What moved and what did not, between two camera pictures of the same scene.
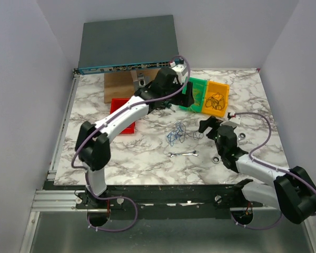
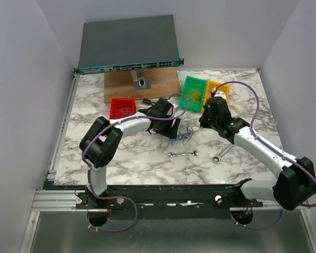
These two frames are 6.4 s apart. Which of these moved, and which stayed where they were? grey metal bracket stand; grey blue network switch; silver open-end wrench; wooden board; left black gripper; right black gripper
Moved: left black gripper; right black gripper
Stayed: grey metal bracket stand; silver open-end wrench; grey blue network switch; wooden board
